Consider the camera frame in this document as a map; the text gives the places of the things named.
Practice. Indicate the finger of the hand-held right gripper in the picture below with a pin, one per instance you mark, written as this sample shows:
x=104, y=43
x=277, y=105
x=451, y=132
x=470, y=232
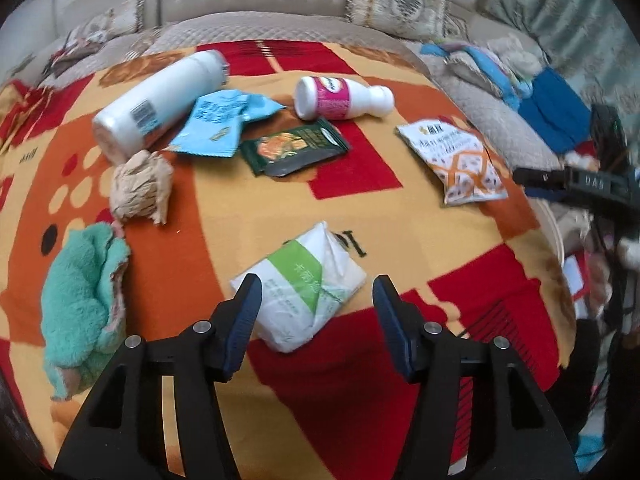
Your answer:
x=540, y=178

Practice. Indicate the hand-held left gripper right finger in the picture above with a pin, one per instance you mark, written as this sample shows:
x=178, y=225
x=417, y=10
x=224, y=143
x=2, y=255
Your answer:
x=395, y=325

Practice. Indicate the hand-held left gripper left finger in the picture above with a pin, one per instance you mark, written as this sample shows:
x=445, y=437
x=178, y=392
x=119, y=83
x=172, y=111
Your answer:
x=242, y=320

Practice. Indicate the white round bin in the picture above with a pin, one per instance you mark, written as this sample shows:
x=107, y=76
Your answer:
x=560, y=225

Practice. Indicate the green white packet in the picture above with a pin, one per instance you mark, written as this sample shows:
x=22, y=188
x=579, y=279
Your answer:
x=300, y=280

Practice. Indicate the orange patterned snack bag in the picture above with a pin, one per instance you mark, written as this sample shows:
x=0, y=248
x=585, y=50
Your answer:
x=460, y=165

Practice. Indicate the green fluffy cloth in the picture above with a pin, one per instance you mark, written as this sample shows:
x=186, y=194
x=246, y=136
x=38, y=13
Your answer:
x=75, y=300

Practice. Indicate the brown paper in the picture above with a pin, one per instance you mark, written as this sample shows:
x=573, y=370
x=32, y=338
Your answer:
x=140, y=185

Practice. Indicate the dark green snack packet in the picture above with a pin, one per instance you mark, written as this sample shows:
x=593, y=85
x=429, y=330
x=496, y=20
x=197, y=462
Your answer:
x=295, y=147

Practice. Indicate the blue snack packet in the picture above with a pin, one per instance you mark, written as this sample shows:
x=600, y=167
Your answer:
x=215, y=120

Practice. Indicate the blue cushion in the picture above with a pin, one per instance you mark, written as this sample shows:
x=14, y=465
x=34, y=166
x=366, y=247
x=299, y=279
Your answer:
x=555, y=110

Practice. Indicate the quilted beige sofa cover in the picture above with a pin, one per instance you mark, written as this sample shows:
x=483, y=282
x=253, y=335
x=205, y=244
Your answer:
x=475, y=105
x=280, y=35

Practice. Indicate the red orange printed blanket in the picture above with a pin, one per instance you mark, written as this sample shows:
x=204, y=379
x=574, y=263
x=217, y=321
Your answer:
x=225, y=210

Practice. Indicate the grey crumpled clothes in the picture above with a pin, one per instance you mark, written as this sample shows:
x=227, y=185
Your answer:
x=520, y=57

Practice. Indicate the colourful folded blanket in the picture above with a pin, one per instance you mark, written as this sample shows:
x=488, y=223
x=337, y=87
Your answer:
x=480, y=65

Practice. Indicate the teal patterned curtain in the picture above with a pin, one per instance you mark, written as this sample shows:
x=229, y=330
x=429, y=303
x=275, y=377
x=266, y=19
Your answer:
x=550, y=20

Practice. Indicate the small brown embroidered pillow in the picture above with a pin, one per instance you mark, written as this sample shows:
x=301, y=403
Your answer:
x=457, y=25

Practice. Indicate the pink label white bottle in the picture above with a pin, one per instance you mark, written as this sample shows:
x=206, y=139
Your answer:
x=340, y=97

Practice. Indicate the large embroidered pillow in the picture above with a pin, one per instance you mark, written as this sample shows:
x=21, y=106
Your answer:
x=400, y=0

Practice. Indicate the large white bottle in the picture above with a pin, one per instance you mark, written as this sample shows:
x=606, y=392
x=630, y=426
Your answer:
x=155, y=95

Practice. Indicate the dark clothes pile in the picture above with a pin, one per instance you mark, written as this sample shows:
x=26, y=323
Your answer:
x=75, y=55

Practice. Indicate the beige fringed pillow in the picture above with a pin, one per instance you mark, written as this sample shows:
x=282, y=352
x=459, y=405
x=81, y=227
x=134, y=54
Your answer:
x=110, y=20

